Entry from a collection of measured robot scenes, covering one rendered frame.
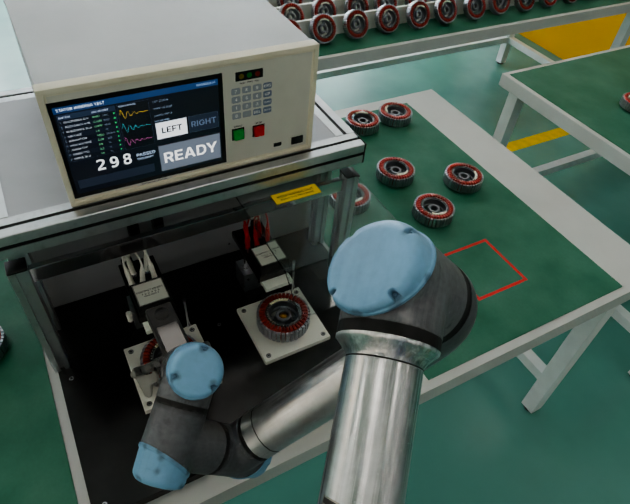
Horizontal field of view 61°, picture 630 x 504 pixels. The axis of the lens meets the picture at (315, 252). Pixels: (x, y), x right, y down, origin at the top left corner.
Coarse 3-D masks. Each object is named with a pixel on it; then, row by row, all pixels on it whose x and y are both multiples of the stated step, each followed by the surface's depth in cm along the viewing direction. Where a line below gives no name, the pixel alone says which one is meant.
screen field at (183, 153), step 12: (168, 144) 87; (180, 144) 88; (192, 144) 89; (204, 144) 90; (216, 144) 92; (168, 156) 89; (180, 156) 90; (192, 156) 91; (204, 156) 92; (216, 156) 93; (168, 168) 90
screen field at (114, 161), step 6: (114, 156) 84; (120, 156) 84; (126, 156) 85; (132, 156) 85; (96, 162) 83; (102, 162) 84; (108, 162) 84; (114, 162) 84; (120, 162) 85; (126, 162) 86; (132, 162) 86; (96, 168) 84; (102, 168) 84; (108, 168) 85; (114, 168) 85
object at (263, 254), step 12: (240, 240) 115; (252, 240) 115; (252, 252) 109; (264, 252) 109; (252, 264) 110; (264, 264) 107; (276, 264) 108; (264, 276) 108; (276, 276) 110; (264, 288) 109; (276, 288) 109
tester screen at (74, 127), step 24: (120, 96) 78; (144, 96) 80; (168, 96) 82; (192, 96) 83; (216, 96) 86; (72, 120) 77; (96, 120) 79; (120, 120) 80; (144, 120) 82; (168, 120) 84; (72, 144) 79; (96, 144) 81; (120, 144) 83; (144, 144) 85; (72, 168) 82; (120, 168) 86
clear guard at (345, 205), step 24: (264, 192) 100; (336, 192) 102; (360, 192) 102; (264, 216) 96; (288, 216) 96; (312, 216) 97; (336, 216) 97; (360, 216) 98; (384, 216) 98; (264, 240) 92; (288, 240) 92; (312, 240) 92; (336, 240) 93; (288, 264) 88; (312, 264) 88; (312, 288) 88; (312, 312) 88
